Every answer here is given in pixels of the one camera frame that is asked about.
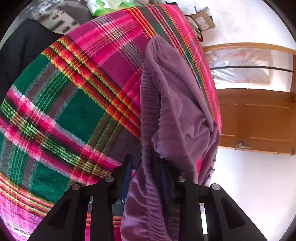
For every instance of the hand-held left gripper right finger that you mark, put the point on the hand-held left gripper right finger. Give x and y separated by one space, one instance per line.
186 194

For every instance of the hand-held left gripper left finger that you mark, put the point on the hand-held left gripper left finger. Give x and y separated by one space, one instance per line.
126 178

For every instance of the purple fleece garment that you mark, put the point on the purple fleece garment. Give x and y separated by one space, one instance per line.
175 104

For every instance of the metal door latch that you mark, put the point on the metal door latch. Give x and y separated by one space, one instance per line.
242 145

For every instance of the pink green plaid blanket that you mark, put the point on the pink green plaid blanket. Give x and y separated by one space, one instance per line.
69 104

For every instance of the black cloth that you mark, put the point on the black cloth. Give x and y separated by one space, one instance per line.
23 51

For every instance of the green white plastic bag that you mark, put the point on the green white plastic bag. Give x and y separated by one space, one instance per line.
104 5

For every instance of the cardboard box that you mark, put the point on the cardboard box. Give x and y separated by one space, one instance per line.
203 20

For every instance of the grey ink print table mat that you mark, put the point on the grey ink print table mat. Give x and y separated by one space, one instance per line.
60 16

